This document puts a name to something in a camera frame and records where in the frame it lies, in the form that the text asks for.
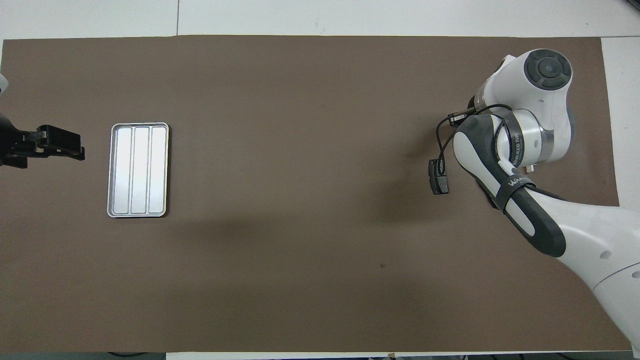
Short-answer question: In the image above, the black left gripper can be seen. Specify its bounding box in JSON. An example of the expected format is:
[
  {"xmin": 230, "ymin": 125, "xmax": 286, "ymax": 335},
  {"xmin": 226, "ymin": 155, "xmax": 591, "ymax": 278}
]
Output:
[{"xmin": 0, "ymin": 113, "xmax": 86, "ymax": 169}]

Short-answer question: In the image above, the dark grey rectangular brake pad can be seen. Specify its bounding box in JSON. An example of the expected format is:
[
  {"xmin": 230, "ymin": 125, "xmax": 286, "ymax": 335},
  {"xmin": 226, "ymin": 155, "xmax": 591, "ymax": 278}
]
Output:
[{"xmin": 428, "ymin": 158, "xmax": 450, "ymax": 196}]

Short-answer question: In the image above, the silver metal tray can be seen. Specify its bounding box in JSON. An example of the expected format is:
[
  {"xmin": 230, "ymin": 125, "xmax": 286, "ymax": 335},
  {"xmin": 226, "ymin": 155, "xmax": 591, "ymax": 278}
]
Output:
[{"xmin": 107, "ymin": 122, "xmax": 170, "ymax": 218}]

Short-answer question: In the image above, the brown table mat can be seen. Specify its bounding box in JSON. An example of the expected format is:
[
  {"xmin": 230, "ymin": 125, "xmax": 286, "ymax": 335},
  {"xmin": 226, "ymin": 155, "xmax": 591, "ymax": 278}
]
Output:
[{"xmin": 0, "ymin": 35, "xmax": 636, "ymax": 353}]

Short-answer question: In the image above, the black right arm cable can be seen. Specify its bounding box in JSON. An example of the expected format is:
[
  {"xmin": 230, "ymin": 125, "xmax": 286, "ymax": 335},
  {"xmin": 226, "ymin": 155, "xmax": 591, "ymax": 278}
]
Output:
[{"xmin": 435, "ymin": 103, "xmax": 513, "ymax": 176}]

